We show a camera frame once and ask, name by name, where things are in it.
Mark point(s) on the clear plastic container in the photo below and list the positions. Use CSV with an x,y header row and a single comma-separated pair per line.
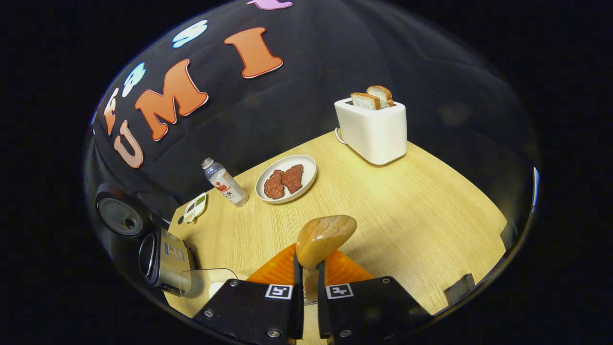
x,y
210,275

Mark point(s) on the bread slice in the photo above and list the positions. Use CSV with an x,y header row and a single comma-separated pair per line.
x,y
383,94
365,101

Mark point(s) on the white round plate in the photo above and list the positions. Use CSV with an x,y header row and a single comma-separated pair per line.
x,y
306,165

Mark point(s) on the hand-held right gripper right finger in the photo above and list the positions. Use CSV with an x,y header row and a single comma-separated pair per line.
x,y
322,311

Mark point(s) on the wooden spoon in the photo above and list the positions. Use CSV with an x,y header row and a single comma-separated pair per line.
x,y
323,237

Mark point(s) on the grey metal bracket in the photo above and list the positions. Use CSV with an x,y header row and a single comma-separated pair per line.
x,y
459,288
508,235

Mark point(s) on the small white condiment dish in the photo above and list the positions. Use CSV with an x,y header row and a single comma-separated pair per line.
x,y
195,208

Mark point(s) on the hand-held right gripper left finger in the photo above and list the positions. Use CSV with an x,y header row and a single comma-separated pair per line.
x,y
299,306

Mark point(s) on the black silver rice cooker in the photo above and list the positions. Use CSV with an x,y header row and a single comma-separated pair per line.
x,y
167,263

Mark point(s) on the white toaster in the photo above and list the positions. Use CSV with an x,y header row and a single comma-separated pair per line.
x,y
376,132

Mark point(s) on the clear plastic drink bottle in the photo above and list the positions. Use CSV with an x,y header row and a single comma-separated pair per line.
x,y
225,182

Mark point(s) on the red meat piece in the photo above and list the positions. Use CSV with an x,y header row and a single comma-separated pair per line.
x,y
274,185
293,178

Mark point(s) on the white rice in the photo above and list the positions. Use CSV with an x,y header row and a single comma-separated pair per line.
x,y
215,290

